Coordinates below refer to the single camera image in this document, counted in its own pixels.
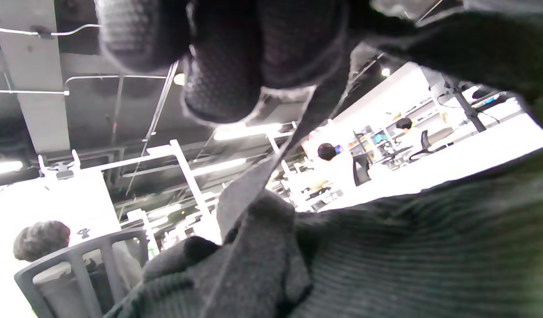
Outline person's left hand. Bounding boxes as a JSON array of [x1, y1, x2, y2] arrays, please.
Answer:
[[95, 0, 351, 124]]

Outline black backpack with shoulder straps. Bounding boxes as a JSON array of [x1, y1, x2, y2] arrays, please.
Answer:
[[104, 0, 543, 318]]

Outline ceiling light strip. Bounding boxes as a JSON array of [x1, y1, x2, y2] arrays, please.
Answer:
[[214, 123, 283, 141], [0, 160, 24, 177]]

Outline black monitor stand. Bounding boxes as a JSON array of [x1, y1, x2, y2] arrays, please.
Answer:
[[430, 73, 519, 133]]

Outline black mesh office chair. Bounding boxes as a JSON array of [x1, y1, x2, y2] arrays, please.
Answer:
[[14, 227, 149, 318]]

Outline white metal frame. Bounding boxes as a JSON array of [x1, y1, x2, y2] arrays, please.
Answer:
[[37, 139, 223, 248]]

